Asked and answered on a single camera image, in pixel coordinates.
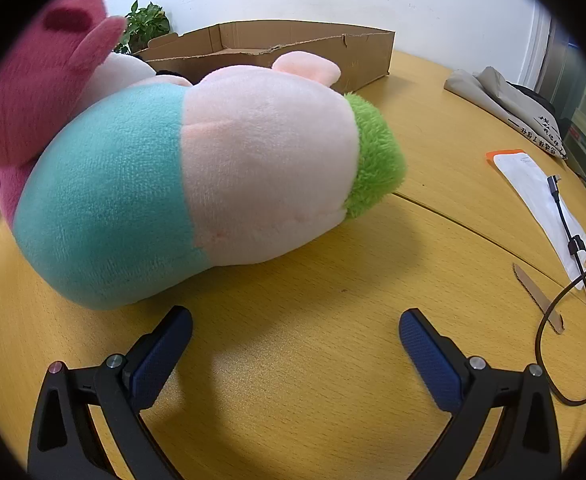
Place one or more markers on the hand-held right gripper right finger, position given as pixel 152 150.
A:
pixel 430 355

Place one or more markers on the cardboard box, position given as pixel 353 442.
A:
pixel 363 60

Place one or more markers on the large green potted plant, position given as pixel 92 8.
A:
pixel 145 25

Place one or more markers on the magenta pink plush toy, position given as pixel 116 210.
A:
pixel 33 85

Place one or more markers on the teal pink green plush toy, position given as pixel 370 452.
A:
pixel 248 160

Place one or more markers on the white packet with orange edge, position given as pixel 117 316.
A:
pixel 528 180

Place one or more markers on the beige cloth bag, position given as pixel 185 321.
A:
pixel 498 95

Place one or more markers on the serrated cardboard strip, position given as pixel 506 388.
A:
pixel 538 300

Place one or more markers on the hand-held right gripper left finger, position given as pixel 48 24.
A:
pixel 160 355

